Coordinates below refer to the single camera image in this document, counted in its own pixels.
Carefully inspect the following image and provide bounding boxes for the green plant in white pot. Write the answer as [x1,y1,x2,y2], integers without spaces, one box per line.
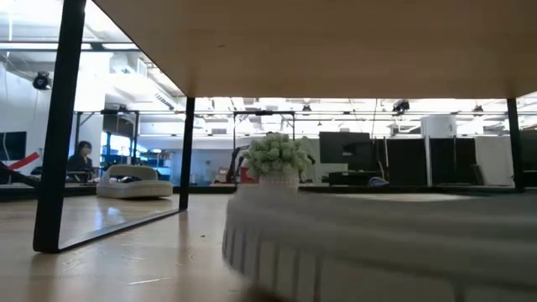
[242,131,315,193]

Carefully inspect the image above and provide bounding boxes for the grey rubber slide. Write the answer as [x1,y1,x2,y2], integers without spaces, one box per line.
[221,187,537,302]
[96,164,175,200]

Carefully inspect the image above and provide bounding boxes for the black aluminium table frame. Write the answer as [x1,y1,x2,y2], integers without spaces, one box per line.
[0,182,537,196]

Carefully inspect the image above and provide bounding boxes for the black gantry frame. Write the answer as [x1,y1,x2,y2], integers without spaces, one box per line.
[232,110,296,143]
[74,108,140,167]

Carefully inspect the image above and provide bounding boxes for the white cylinder tank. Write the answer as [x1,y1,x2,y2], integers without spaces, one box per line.
[420,115,458,139]

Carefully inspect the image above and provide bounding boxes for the red diagonal bar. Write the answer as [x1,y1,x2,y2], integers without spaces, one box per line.
[8,151,42,171]

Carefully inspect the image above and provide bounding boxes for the wooden shelf with black legs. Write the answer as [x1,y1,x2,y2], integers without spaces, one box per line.
[32,0,537,254]

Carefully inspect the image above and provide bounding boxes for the black partition panel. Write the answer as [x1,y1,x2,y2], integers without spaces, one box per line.
[385,137,429,187]
[318,131,373,186]
[430,137,477,187]

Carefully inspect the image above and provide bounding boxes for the black wall screen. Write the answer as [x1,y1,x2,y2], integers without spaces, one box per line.
[0,131,28,162]

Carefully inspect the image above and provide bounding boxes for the person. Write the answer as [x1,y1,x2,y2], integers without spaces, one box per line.
[66,140,96,184]

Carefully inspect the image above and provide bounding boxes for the black ceiling-mounted device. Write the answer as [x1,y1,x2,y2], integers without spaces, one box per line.
[32,70,52,91]

